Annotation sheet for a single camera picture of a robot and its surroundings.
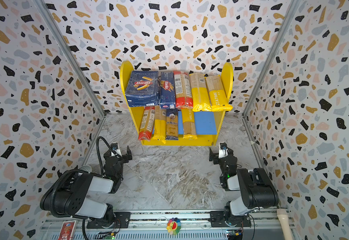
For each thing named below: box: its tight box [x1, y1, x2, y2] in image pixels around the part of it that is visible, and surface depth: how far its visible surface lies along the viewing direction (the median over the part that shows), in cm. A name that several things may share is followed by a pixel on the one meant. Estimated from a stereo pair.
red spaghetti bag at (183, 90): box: [173, 71, 194, 109], surface depth 74 cm
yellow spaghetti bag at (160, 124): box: [152, 105, 167, 144], surface depth 95 cm
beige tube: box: [277, 208, 294, 240], surface depth 73 cm
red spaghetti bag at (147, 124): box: [138, 106, 155, 142], surface depth 94 cm
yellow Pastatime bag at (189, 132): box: [181, 108, 197, 140], surface depth 95 cm
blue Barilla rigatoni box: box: [125, 70, 160, 107], surface depth 70 cm
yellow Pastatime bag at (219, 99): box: [204, 75, 233, 112], surface depth 73 cm
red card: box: [57, 220, 77, 240], surface depth 71 cm
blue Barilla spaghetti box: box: [159, 71, 176, 109], surface depth 73 cm
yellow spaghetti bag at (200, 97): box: [189, 73, 212, 112], surface depth 73 cm
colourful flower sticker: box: [166, 217, 182, 235], surface depth 73 cm
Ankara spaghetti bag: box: [166, 108, 179, 141], surface depth 94 cm
